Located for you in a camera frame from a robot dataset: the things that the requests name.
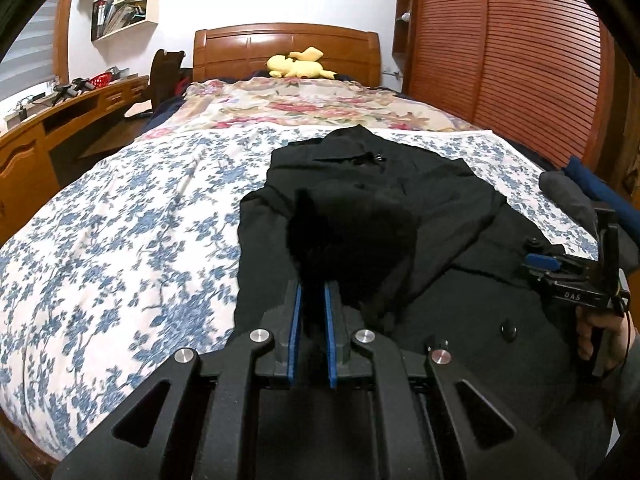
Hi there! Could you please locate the black double-breasted coat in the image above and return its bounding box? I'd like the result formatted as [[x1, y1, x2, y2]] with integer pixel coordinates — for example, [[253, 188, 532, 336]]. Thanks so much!
[[234, 126, 614, 479]]

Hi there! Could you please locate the person's right hand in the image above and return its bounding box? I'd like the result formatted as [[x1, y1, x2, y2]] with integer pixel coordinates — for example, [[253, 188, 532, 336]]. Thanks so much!
[[576, 307, 637, 370]]

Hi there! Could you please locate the navy blue rolled cloth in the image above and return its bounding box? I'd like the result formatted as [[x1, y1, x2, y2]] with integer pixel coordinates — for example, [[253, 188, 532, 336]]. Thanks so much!
[[563, 155, 640, 232]]

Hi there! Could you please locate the grey rolled cloth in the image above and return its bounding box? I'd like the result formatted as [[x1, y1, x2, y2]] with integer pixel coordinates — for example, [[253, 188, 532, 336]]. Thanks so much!
[[538, 170, 639, 274]]

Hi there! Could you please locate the blue floral bed sheet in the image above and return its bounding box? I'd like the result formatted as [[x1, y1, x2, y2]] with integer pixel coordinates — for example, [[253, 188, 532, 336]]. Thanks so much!
[[1, 124, 612, 470]]

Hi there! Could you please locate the wooden louvered wardrobe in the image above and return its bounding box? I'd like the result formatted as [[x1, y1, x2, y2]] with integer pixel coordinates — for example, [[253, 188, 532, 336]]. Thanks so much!
[[394, 0, 629, 182]]

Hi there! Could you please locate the long wooden desk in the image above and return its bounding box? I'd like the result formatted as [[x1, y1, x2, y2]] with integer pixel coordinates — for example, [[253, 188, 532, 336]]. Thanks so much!
[[1, 76, 149, 242]]

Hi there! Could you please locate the wooden headboard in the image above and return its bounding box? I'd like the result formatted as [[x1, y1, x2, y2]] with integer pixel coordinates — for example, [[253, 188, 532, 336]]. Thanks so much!
[[192, 23, 382, 87]]

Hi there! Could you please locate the red floral blanket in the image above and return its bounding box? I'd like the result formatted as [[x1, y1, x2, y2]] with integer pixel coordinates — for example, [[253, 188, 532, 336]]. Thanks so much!
[[142, 77, 475, 136]]

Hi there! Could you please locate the yellow plush toy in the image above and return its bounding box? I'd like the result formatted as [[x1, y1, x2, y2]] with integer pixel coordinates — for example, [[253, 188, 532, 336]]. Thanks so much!
[[266, 47, 336, 79]]

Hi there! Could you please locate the dark wooden chair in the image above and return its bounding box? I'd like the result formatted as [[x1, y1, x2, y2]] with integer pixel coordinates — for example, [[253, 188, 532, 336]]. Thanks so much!
[[125, 49, 186, 119]]

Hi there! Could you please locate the red basket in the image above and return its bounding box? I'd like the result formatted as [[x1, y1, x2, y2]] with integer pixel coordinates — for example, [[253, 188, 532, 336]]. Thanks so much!
[[89, 72, 113, 89]]

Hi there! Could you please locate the black small tripod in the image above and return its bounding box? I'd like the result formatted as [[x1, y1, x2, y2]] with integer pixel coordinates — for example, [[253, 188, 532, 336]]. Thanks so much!
[[51, 78, 96, 106]]

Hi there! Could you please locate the grey zebra window blind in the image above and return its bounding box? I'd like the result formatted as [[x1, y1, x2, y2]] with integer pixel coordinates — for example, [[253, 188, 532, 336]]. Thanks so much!
[[0, 0, 60, 100]]

